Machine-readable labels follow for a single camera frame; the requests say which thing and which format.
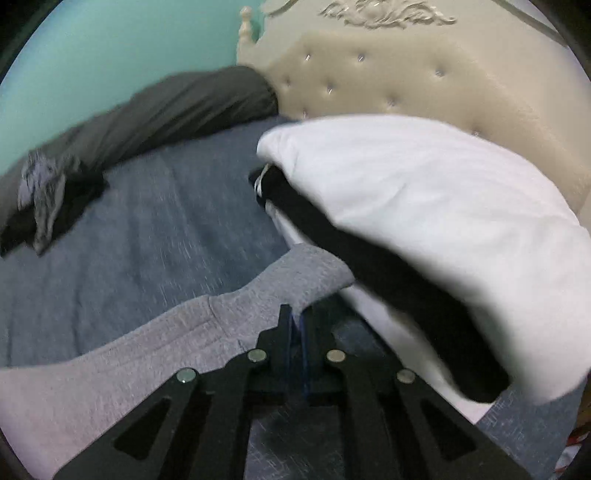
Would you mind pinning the black crumpled garment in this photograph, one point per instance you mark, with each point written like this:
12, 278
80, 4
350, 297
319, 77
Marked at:
74, 203

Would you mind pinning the dark grey long pillow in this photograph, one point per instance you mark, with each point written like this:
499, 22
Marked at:
161, 110

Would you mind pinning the blue patterned bedspread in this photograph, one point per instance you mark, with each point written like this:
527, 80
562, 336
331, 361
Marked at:
161, 230

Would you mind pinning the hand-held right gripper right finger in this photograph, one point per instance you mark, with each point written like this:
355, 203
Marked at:
318, 344

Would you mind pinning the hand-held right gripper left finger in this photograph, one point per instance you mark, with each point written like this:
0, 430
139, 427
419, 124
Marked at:
277, 344

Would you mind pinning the black and white garment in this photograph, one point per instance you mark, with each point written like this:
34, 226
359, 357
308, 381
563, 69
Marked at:
378, 277

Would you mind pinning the cream tufted headboard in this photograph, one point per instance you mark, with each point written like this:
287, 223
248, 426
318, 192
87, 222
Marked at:
392, 64

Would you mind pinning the white pillow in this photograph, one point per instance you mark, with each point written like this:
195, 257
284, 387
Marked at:
438, 207

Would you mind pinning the grey quilted sweater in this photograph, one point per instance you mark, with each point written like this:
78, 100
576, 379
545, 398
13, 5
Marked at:
138, 350

